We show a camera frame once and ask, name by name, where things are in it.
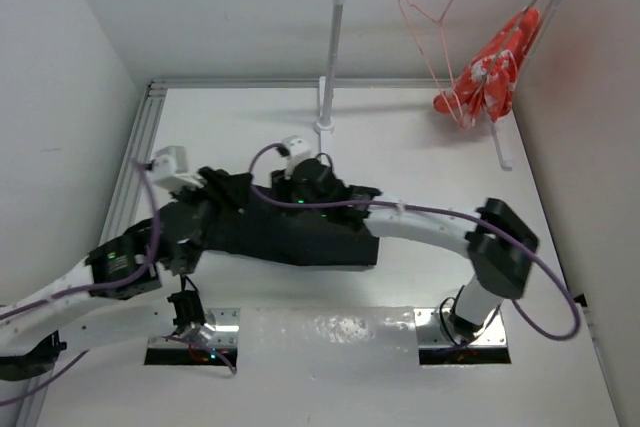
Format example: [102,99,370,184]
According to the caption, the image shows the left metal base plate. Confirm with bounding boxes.
[142,306,240,350]

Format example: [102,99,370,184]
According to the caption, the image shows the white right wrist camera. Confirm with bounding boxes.
[277,136,312,172]

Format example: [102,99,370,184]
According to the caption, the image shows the black trousers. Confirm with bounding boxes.
[198,167,381,270]

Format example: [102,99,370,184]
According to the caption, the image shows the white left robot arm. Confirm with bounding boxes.
[1,185,237,382]

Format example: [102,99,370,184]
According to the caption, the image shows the red white patterned garment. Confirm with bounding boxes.
[433,7,541,128]

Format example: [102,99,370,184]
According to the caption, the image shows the metal base plate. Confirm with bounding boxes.
[414,305,508,349]
[142,306,240,350]

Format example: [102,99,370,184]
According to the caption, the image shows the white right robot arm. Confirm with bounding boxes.
[274,156,539,343]

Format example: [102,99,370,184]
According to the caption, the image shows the aluminium table edge rail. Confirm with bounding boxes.
[14,77,441,427]

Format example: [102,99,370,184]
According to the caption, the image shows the pink wire hanger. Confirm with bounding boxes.
[397,0,474,130]

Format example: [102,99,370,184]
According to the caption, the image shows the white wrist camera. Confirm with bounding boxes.
[147,145,204,193]
[277,136,312,172]

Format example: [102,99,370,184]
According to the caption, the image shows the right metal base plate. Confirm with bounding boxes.
[414,305,508,349]

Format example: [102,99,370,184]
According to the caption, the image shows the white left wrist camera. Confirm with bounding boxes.
[147,145,204,193]

